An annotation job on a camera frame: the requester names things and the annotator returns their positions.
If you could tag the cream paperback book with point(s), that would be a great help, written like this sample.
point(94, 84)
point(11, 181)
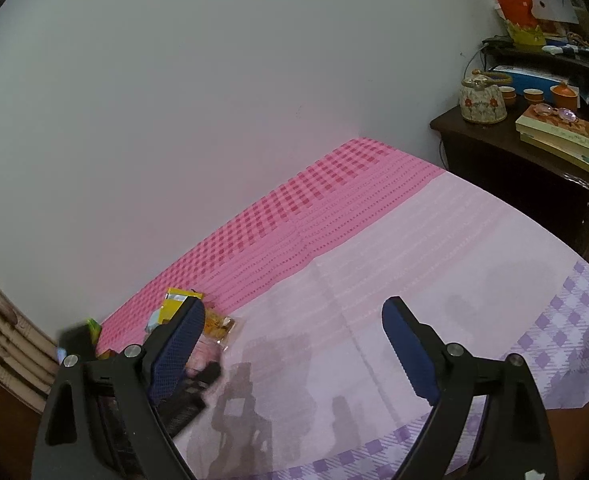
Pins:
point(569, 152)
point(574, 164)

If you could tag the light blue snack packet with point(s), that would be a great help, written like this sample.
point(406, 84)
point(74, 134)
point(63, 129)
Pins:
point(154, 322)

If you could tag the clear packet of orange snacks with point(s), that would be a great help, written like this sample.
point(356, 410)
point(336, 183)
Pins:
point(219, 327)

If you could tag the black desk shelf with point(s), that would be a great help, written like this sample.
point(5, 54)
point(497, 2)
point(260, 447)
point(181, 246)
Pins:
point(549, 56)

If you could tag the yellow snack packet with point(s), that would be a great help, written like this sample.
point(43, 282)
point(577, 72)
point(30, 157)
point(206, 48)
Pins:
point(174, 302)

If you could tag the pink printed snack packet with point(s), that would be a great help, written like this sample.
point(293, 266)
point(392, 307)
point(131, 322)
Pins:
point(204, 352)

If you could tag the green white tissue box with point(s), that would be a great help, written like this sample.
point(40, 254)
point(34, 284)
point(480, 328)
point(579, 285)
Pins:
point(94, 331)

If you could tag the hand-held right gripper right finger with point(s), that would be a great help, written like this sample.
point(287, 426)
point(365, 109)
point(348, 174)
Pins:
point(409, 355)

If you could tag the beige patterned curtain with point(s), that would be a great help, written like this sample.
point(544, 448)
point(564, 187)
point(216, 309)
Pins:
point(4, 340)

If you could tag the yellow cover book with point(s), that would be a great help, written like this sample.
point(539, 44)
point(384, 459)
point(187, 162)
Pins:
point(559, 130)

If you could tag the blue flat box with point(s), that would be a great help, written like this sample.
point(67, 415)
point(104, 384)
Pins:
point(529, 80)

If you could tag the white envelope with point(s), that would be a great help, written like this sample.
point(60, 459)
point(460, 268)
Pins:
point(554, 5)

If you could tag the white blue tube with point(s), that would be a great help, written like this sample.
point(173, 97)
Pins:
point(556, 50)

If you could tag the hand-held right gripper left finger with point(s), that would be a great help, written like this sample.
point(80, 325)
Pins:
point(177, 355)

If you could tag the orange lidded cup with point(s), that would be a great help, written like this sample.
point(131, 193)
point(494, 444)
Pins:
point(564, 96)

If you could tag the dark wooden cabinet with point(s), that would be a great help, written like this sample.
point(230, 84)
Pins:
point(454, 130)

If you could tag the small orange cup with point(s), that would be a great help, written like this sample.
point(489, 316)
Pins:
point(534, 95)
point(508, 95)

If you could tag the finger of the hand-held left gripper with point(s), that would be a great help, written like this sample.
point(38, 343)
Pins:
point(209, 373)

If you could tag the yellow green paper crown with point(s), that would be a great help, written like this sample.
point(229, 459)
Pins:
point(524, 37)

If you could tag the pink checked tablecloth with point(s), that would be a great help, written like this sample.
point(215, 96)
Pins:
point(374, 235)

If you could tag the eyeglasses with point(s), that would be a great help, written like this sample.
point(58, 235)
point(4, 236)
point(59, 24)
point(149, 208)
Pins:
point(556, 112)

